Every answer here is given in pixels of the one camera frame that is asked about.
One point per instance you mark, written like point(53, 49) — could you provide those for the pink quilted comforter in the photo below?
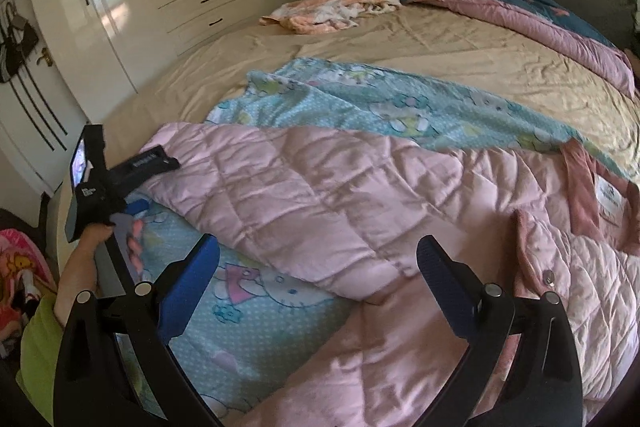
point(325, 192)

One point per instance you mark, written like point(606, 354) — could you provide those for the white door with black lines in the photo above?
point(30, 127)

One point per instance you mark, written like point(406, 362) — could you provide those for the person's left hand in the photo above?
point(80, 267)

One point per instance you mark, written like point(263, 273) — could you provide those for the bed with beige sheet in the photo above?
point(450, 52)

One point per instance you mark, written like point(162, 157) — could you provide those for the colourful cartoon blanket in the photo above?
point(20, 277)

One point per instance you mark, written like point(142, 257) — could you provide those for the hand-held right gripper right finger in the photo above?
point(445, 282)

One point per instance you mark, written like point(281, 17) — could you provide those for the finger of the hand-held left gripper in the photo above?
point(139, 207)
point(150, 162)

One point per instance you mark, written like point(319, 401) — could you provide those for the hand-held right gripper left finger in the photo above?
point(192, 287)

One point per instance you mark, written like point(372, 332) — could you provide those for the pink and white garment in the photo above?
point(325, 12)

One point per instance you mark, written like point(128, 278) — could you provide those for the cartoon print blue bedsheet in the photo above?
point(400, 107)

